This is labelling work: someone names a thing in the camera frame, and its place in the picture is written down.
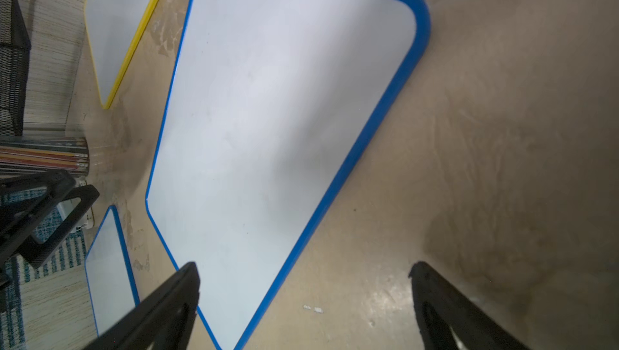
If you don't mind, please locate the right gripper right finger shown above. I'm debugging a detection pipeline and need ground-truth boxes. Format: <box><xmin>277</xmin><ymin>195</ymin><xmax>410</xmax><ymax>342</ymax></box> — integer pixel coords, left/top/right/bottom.
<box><xmin>409</xmin><ymin>261</ymin><xmax>527</xmax><ymax>349</ymax></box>

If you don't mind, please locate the pencil cup holder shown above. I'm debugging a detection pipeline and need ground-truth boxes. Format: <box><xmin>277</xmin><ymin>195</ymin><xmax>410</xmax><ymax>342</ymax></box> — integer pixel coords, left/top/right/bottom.
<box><xmin>1</xmin><ymin>136</ymin><xmax>90</xmax><ymax>178</ymax></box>

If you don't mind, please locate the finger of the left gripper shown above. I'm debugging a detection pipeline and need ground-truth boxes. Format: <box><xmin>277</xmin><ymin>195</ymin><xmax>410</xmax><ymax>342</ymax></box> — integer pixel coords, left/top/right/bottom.
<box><xmin>1</xmin><ymin>169</ymin><xmax>76</xmax><ymax>263</ymax></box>
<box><xmin>17</xmin><ymin>185</ymin><xmax>100</xmax><ymax>269</ymax></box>

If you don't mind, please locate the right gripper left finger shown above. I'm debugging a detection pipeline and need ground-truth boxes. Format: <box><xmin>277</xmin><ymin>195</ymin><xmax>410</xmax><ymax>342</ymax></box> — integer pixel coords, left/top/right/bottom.
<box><xmin>86</xmin><ymin>262</ymin><xmax>200</xmax><ymax>350</ymax></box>

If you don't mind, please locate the yellow whiteboard back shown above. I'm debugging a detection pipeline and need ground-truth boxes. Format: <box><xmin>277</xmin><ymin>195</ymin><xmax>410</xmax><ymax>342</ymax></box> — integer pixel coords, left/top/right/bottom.
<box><xmin>84</xmin><ymin>0</ymin><xmax>159</xmax><ymax>109</ymax></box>

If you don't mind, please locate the black mesh shelf rack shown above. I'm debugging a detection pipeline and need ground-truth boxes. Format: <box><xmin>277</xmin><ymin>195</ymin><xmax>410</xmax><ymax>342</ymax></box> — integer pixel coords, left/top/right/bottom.
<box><xmin>1</xmin><ymin>0</ymin><xmax>32</xmax><ymax>136</ymax></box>

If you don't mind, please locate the blue whiteboard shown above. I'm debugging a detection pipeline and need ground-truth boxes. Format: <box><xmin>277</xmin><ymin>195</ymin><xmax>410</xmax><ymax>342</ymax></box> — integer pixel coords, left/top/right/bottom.
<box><xmin>85</xmin><ymin>205</ymin><xmax>140</xmax><ymax>335</ymax></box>
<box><xmin>145</xmin><ymin>0</ymin><xmax>430</xmax><ymax>349</ymax></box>

